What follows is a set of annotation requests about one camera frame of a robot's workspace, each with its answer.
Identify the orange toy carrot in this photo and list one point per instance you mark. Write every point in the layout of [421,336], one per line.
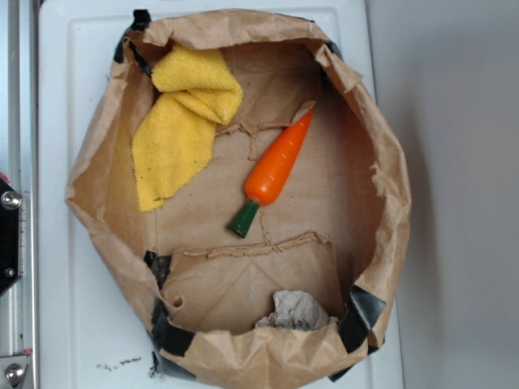
[270,174]

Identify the aluminium frame rail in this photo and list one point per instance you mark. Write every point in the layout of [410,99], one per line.
[18,163]

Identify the black metal bracket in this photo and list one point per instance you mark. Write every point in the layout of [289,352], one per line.
[11,202]

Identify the crumpled grey paper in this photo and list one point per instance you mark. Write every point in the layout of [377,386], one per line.
[296,310]

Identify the yellow cloth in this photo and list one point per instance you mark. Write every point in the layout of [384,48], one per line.
[174,142]

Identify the brown paper bag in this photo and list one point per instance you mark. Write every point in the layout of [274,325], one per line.
[339,229]

